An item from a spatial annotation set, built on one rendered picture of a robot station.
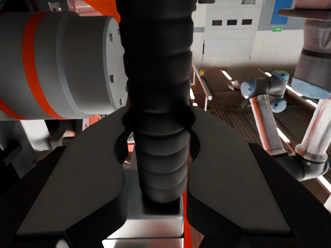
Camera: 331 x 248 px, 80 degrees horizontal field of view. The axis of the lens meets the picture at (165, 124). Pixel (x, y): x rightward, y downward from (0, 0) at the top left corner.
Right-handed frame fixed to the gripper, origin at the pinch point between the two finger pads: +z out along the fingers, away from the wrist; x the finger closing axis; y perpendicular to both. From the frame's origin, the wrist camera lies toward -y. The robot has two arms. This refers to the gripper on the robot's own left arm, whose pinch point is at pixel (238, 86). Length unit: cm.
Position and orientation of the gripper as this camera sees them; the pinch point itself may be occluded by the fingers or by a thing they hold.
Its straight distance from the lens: 135.9
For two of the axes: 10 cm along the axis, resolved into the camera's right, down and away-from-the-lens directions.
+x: -9.6, 0.4, -2.9
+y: 1.1, -8.6, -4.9
